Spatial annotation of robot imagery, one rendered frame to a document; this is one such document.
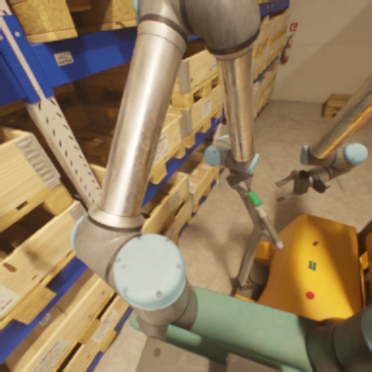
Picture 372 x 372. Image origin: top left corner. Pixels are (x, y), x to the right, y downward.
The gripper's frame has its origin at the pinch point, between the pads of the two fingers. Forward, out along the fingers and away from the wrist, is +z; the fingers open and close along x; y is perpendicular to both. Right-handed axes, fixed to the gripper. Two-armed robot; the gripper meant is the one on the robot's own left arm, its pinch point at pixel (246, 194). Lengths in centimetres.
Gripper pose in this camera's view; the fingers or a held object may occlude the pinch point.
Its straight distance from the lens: 112.7
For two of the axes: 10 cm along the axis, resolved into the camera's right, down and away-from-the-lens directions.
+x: -9.0, 4.2, 1.1
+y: -0.1, -2.6, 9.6
